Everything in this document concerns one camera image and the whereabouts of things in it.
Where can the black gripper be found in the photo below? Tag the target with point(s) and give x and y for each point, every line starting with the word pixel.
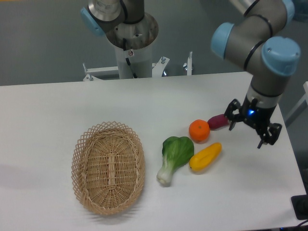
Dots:
pixel 255 116

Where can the yellow mango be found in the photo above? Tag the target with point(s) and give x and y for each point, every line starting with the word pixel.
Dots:
pixel 205 157

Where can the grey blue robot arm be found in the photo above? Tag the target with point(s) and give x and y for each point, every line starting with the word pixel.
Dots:
pixel 252 45

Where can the purple sweet potato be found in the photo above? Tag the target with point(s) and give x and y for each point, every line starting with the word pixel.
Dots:
pixel 218 121

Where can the orange fruit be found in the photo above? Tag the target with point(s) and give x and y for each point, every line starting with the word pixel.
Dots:
pixel 199 130

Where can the green bok choy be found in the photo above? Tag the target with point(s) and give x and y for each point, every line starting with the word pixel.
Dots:
pixel 176 152

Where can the black device at table edge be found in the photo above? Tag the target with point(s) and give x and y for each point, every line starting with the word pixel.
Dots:
pixel 300 206

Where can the woven wicker basket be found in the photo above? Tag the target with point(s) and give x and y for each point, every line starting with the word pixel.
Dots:
pixel 108 168

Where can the white frame at right edge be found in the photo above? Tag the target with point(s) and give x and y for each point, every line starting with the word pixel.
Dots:
pixel 298 108

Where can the white metal base frame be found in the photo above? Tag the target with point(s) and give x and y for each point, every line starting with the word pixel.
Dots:
pixel 158 70

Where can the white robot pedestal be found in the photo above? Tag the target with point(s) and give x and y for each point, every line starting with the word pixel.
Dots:
pixel 133 47

